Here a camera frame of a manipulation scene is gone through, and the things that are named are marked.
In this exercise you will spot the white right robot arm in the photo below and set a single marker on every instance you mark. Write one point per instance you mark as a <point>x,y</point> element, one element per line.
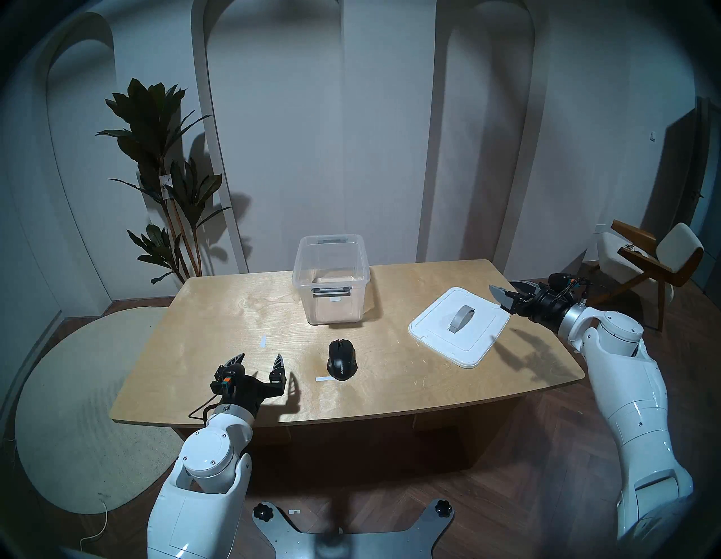
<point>636,394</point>

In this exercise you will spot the black computer mouse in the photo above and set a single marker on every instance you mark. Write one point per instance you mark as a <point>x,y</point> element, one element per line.
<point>341,360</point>

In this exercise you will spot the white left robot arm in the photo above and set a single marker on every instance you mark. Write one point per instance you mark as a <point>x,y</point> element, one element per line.
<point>203,484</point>

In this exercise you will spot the tall dark green plant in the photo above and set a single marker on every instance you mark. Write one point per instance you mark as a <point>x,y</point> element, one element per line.
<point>152,118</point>

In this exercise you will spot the round beige rug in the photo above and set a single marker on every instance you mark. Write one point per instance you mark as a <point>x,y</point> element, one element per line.
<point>84,406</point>

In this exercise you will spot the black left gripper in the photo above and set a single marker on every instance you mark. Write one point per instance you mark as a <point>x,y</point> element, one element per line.
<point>250,394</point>

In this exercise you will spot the small dark item on armchair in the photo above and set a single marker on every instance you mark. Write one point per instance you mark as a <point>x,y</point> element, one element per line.
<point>629,248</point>

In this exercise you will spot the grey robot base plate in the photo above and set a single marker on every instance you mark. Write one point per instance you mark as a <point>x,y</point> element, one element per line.
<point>349,544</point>

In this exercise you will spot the wooden armchair with white cushions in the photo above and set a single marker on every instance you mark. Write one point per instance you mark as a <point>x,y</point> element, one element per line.
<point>681,245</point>

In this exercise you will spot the white plant tag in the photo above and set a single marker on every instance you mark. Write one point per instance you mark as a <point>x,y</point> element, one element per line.
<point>166,186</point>

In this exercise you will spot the clear plastic storage container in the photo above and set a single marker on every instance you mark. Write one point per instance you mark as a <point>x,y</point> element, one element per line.
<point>332,310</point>

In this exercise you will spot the black base knob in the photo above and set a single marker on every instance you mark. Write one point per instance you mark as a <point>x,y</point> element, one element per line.
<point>444,509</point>
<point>262,511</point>

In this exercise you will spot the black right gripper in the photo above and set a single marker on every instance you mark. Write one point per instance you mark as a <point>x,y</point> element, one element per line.
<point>543,310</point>

